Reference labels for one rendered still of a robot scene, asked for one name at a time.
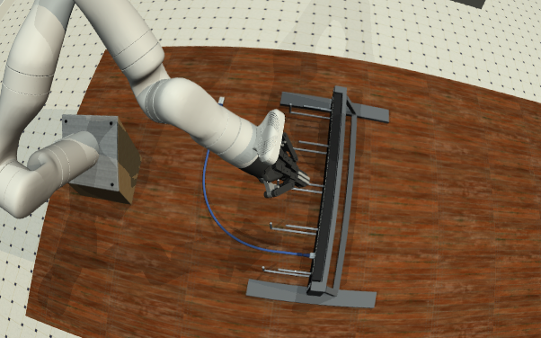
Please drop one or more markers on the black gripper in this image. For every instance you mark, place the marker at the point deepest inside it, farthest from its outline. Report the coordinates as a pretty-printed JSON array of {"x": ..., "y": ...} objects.
[{"x": 285, "y": 169}]

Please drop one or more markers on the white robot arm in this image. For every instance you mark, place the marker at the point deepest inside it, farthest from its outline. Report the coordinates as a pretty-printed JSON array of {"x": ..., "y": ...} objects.
[{"x": 28, "y": 77}]

